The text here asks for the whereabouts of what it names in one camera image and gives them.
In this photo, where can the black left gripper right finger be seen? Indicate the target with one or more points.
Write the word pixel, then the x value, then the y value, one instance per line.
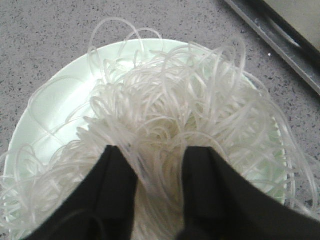
pixel 219 204

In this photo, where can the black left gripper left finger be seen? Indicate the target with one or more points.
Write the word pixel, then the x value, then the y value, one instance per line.
pixel 100 208

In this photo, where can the white vermicelli noodle bundle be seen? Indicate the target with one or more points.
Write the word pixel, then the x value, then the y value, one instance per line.
pixel 154 139

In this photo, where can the light green round plate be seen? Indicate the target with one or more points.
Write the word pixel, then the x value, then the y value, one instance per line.
pixel 152 98

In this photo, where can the silver black kitchen scale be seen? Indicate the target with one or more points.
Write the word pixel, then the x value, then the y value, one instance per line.
pixel 291 28

